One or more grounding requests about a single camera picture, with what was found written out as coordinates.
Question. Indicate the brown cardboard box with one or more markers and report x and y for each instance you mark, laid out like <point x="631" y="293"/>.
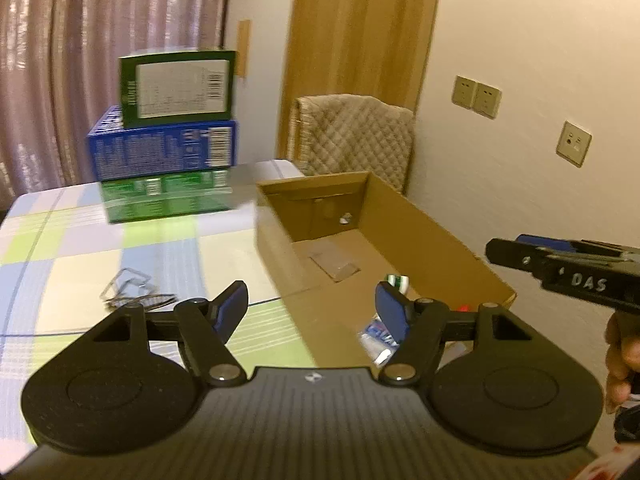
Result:
<point x="425" y="240"/>

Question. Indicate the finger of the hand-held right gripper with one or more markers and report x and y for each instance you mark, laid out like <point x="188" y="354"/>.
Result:
<point x="515" y="255"/>
<point x="545" y="242"/>

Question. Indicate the quilted beige chair cover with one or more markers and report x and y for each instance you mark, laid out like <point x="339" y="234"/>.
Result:
<point x="355" y="135"/>

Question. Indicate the pink patterned curtain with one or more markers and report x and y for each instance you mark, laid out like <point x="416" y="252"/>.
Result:
<point x="75" y="60"/>

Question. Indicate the person's right hand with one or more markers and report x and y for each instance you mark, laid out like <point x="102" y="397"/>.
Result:
<point x="625" y="360"/>

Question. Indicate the light green carton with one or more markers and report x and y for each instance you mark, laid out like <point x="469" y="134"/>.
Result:
<point x="165" y="197"/>

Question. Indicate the dark green white-label carton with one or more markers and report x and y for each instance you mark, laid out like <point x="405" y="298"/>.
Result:
<point x="175" y="87"/>

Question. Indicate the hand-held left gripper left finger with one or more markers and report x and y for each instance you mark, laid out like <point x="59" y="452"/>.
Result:
<point x="230" y="310"/>

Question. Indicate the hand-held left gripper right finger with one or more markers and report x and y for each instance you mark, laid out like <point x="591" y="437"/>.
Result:
<point x="392" y="312"/>

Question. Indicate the beige round-port wall socket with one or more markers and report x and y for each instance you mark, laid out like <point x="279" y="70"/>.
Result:
<point x="574" y="143"/>

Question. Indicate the blue carton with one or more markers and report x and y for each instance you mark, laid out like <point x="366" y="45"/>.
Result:
<point x="160" y="150"/>

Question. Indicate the clear floss pick box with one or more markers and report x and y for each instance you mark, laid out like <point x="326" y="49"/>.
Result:
<point x="377" y="332"/>

